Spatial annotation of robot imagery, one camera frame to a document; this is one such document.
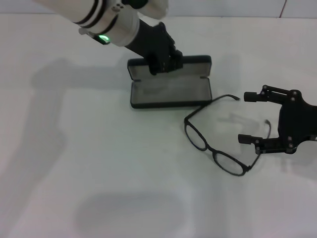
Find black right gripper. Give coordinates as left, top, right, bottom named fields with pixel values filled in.
left=237, top=84, right=317, bottom=155

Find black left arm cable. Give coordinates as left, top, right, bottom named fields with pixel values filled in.
left=78, top=27, right=111, bottom=46

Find black glasses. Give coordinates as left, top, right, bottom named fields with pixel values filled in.
left=183, top=94, right=272, bottom=178

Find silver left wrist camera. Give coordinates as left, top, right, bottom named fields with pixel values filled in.
left=121, top=0, right=170, bottom=20

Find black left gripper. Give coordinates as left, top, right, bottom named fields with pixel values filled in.
left=124, top=18, right=184, bottom=77

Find black glasses case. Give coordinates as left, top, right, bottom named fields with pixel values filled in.
left=126, top=55, right=212, bottom=110

